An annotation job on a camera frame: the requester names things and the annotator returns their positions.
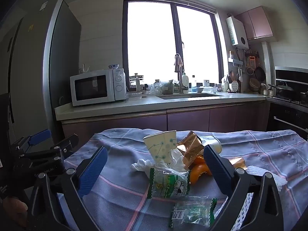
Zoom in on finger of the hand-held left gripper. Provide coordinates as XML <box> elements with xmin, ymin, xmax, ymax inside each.
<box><xmin>23</xmin><ymin>135</ymin><xmax>80</xmax><ymax>160</ymax></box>
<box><xmin>10</xmin><ymin>129</ymin><xmax>52</xmax><ymax>155</ymax></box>

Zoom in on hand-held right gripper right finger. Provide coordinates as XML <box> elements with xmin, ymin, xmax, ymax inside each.
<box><xmin>203</xmin><ymin>146</ymin><xmax>285</xmax><ymax>231</ymax></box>

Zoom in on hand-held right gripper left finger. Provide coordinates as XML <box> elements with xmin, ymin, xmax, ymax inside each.
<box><xmin>26</xmin><ymin>146</ymin><xmax>108</xmax><ymax>231</ymax></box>

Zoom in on orange peel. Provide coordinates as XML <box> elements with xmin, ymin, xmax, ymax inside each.
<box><xmin>190</xmin><ymin>163</ymin><xmax>213</xmax><ymax>186</ymax></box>
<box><xmin>192</xmin><ymin>156</ymin><xmax>205</xmax><ymax>167</ymax></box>

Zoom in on gold snack wrapper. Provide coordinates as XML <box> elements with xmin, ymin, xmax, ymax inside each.
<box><xmin>177</xmin><ymin>130</ymin><xmax>247</xmax><ymax>171</ymax></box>

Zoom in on green white snack wrapper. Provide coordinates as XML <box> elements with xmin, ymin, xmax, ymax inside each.
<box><xmin>147</xmin><ymin>167</ymin><xmax>192</xmax><ymax>199</ymax></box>

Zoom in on person's left hand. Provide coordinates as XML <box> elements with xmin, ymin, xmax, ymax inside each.
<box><xmin>0</xmin><ymin>196</ymin><xmax>28</xmax><ymax>227</ymax></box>

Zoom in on checked blue tablecloth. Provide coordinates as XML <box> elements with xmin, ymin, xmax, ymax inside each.
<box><xmin>58</xmin><ymin>128</ymin><xmax>308</xmax><ymax>231</ymax></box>

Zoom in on clear green-edged wrapper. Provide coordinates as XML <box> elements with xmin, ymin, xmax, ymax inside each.
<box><xmin>170</xmin><ymin>196</ymin><xmax>218</xmax><ymax>228</ymax></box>

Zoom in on crumpled white tissue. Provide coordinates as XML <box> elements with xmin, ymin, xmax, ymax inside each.
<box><xmin>131</xmin><ymin>149</ymin><xmax>190</xmax><ymax>174</ymax></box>

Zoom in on purple base cabinets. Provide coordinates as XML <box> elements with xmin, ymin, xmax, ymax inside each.
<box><xmin>61</xmin><ymin>101</ymin><xmax>270</xmax><ymax>147</ymax></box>

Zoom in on grey refrigerator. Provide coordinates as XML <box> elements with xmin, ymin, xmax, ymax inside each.
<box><xmin>0</xmin><ymin>0</ymin><xmax>82</xmax><ymax>145</ymax></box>

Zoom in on dotted paper cup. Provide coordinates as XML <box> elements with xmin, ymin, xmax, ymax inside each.
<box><xmin>143</xmin><ymin>130</ymin><xmax>177</xmax><ymax>169</ymax></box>

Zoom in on white microwave oven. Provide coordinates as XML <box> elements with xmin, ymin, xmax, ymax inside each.
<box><xmin>70</xmin><ymin>68</ymin><xmax>126</xmax><ymax>107</ymax></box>

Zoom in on white foam fruit net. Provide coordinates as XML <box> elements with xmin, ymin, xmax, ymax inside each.
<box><xmin>231</xmin><ymin>166</ymin><xmax>288</xmax><ymax>229</ymax></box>

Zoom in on kitchen sink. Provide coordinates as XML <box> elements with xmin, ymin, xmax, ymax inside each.
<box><xmin>156</xmin><ymin>92</ymin><xmax>224</xmax><ymax>100</ymax></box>

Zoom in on clear food container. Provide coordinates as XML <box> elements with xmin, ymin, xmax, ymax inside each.
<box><xmin>126</xmin><ymin>91</ymin><xmax>143</xmax><ymax>101</ymax></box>

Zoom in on white kitchen counter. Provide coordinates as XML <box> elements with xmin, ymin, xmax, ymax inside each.
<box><xmin>55</xmin><ymin>91</ymin><xmax>272</xmax><ymax>121</ymax></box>

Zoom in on dotted white utensil holder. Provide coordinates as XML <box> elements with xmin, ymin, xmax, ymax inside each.
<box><xmin>228</xmin><ymin>80</ymin><xmax>240</xmax><ymax>92</ymax></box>

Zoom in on black built-in oven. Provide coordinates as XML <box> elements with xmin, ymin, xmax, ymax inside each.
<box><xmin>266</xmin><ymin>99</ymin><xmax>308</xmax><ymax>140</ymax></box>

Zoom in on glass kettle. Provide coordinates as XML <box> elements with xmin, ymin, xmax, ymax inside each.
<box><xmin>130</xmin><ymin>73</ymin><xmax>145</xmax><ymax>89</ymax></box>

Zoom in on white soap bottle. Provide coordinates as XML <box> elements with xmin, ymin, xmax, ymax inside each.
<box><xmin>182</xmin><ymin>72</ymin><xmax>189</xmax><ymax>93</ymax></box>

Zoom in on metal sink faucet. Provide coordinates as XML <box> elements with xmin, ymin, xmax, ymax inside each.
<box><xmin>174</xmin><ymin>54</ymin><xmax>189</xmax><ymax>94</ymax></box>

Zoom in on clear plastic bag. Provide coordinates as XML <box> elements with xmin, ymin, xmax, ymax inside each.
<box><xmin>146</xmin><ymin>83</ymin><xmax>166</xmax><ymax>94</ymax></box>

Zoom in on black pot with lid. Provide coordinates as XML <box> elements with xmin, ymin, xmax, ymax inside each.
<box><xmin>268</xmin><ymin>82</ymin><xmax>295</xmax><ymax>98</ymax></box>

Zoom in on hanging frying pan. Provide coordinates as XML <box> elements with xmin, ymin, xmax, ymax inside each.
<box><xmin>254</xmin><ymin>66</ymin><xmax>265</xmax><ymax>81</ymax></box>

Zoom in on black range hood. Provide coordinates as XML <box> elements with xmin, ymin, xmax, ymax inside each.
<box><xmin>274</xmin><ymin>66</ymin><xmax>308</xmax><ymax>85</ymax></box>

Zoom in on kitchen window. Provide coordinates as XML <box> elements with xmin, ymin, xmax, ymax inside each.
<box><xmin>123</xmin><ymin>0</ymin><xmax>229</xmax><ymax>87</ymax></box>

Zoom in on white water heater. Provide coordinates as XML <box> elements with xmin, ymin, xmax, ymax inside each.
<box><xmin>226</xmin><ymin>16</ymin><xmax>249</xmax><ymax>48</ymax></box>

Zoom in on pink wall cabinet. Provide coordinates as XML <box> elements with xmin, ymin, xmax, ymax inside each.
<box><xmin>234</xmin><ymin>6</ymin><xmax>273</xmax><ymax>41</ymax></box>

